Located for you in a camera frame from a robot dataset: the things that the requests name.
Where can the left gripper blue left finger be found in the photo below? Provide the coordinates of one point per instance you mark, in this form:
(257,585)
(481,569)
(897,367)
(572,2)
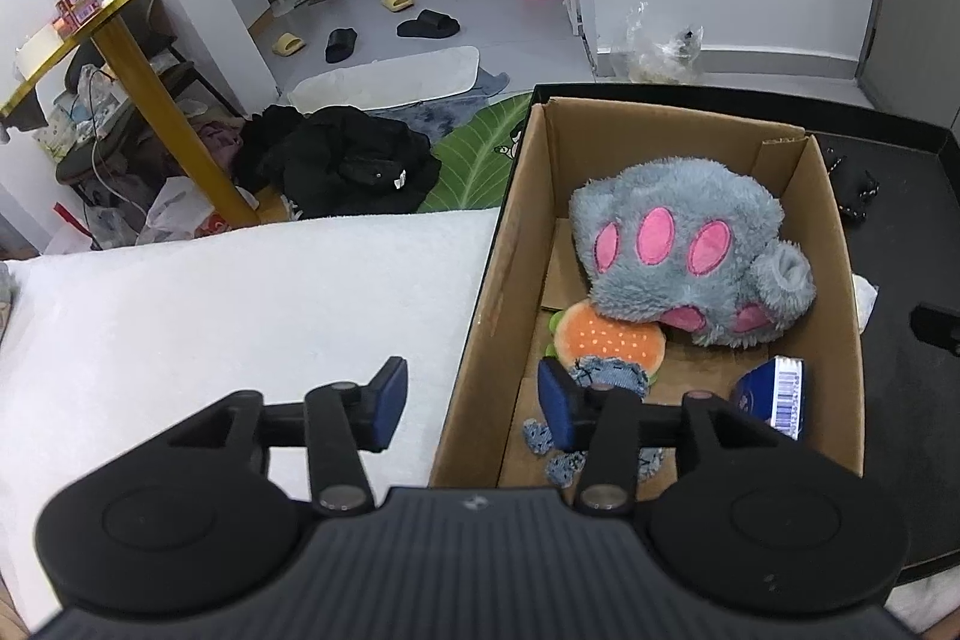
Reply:
(335,424)

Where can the blue tissue pack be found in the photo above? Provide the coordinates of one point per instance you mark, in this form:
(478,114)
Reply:
(775,393)

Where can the white fluffy blanket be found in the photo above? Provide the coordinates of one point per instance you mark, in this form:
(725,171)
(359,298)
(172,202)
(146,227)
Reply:
(106,349)

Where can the black clothes pile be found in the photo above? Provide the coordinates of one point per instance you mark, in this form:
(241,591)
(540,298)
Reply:
(338,161)

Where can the grey plush paw glove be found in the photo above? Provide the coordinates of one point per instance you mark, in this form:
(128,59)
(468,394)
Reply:
(690,244)

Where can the plush hamburger toy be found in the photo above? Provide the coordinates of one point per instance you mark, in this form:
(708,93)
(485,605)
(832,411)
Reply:
(598,351)

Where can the yellow slipper left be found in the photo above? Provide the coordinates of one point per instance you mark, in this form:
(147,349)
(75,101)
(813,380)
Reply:
(288,44)

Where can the clear plastic bag with bowl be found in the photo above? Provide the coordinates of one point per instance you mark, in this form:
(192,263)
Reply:
(647,61)

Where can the black slipper left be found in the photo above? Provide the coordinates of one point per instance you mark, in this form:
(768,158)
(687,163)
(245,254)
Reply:
(340,45)

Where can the blue-grey shaggy rug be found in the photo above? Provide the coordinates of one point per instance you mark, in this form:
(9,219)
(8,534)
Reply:
(437,118)

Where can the black stitched plush toy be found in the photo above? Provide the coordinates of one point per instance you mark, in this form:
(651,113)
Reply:
(854,187)

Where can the yellow round side table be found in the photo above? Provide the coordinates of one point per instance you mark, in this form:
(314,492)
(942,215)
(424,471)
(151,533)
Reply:
(127,61)

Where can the grey wardrobe cabinet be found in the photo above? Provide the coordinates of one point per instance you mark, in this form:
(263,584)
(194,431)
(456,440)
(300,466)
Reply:
(909,64)

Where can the black shallow tray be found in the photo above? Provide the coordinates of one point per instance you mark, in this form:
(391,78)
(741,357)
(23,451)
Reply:
(909,249)

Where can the brown cardboard box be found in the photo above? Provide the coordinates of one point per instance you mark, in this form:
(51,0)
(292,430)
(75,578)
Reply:
(534,272)

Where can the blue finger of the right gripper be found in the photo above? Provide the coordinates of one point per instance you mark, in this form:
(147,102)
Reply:
(937,327)

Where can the white kitchen cabinet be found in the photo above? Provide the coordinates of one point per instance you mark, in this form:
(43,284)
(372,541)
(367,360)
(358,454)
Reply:
(216,34)

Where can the yellow slipper near door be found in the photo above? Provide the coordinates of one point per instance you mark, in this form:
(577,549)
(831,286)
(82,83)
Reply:
(396,6)

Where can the cream floor mat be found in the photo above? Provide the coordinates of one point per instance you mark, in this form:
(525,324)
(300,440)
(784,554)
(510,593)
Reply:
(385,84)

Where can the white soft pouch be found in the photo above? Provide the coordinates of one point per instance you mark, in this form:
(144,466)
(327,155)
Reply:
(865,297)

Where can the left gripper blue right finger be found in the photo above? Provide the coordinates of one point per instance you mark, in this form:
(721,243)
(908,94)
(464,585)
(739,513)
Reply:
(610,426)

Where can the green cartoon leaf rug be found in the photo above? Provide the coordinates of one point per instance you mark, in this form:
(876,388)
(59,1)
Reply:
(477,158)

